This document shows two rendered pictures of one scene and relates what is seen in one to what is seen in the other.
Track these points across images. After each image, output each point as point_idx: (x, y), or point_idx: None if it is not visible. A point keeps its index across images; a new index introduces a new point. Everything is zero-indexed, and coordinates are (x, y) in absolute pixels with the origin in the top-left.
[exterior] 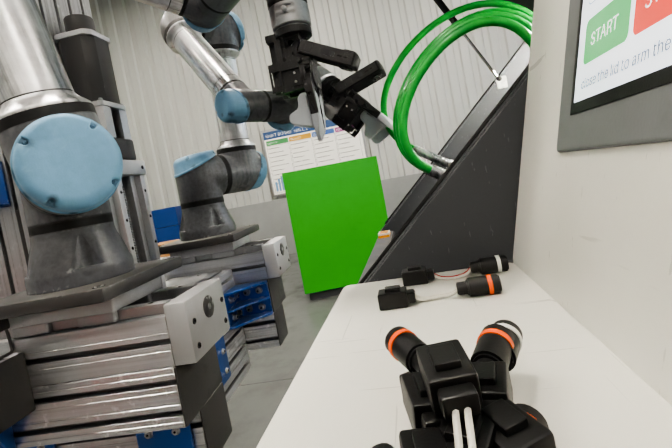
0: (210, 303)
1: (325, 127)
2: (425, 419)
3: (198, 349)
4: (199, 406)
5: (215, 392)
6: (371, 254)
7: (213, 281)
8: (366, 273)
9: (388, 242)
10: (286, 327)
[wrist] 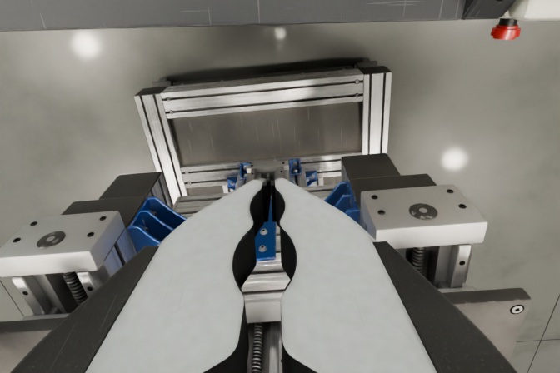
0: (421, 211)
1: (238, 191)
2: None
3: (451, 189)
4: (403, 176)
5: (367, 176)
6: (165, 23)
7: (396, 231)
8: None
9: None
10: (117, 179)
